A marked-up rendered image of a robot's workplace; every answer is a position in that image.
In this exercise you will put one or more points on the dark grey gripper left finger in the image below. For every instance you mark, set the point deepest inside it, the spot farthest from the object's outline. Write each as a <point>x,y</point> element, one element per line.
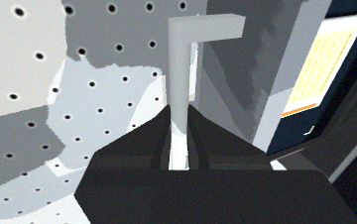
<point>147,146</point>

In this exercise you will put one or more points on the dark grey gel imager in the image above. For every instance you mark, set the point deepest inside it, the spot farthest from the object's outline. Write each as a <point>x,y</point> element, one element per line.
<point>253,53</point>

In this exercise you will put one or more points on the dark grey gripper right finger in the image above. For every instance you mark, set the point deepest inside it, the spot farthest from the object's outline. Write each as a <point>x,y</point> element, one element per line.
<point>210,146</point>

